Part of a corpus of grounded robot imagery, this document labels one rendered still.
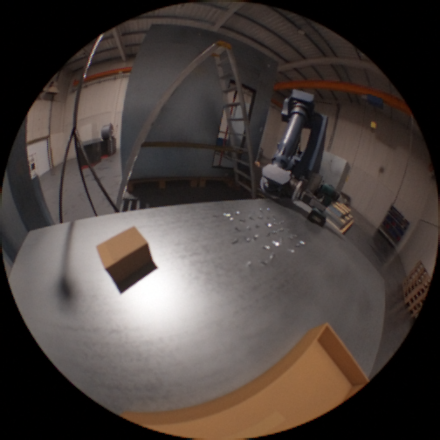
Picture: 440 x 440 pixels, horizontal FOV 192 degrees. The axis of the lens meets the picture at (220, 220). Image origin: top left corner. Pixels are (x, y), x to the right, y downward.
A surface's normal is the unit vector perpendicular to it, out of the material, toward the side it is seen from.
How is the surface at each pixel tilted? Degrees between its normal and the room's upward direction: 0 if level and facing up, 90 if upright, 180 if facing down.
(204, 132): 90
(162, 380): 0
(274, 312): 0
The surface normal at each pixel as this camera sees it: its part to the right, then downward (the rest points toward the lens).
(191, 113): 0.40, 0.59
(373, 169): -0.90, 0.10
